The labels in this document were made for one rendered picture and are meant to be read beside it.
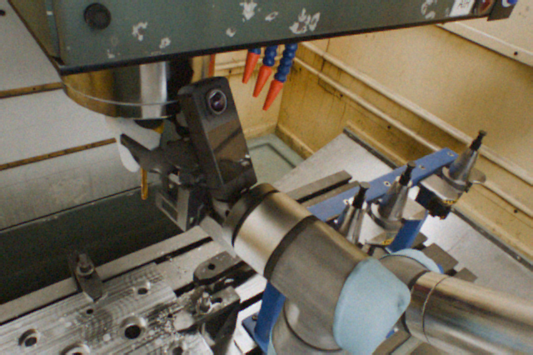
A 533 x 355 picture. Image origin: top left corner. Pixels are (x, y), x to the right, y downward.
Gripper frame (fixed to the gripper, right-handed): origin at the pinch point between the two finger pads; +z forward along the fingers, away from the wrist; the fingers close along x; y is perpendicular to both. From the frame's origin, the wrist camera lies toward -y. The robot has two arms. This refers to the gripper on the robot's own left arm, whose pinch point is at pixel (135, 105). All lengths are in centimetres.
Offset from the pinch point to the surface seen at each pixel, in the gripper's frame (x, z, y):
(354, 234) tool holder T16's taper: 20.5, -24.2, 15.8
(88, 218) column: 11, 39, 61
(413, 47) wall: 104, 6, 16
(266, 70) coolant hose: 14.4, -6.6, -4.0
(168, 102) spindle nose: -2.1, -8.5, -5.7
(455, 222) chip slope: 93, -34, 56
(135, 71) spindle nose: -4.7, -7.0, -8.9
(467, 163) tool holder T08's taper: 52, -30, 14
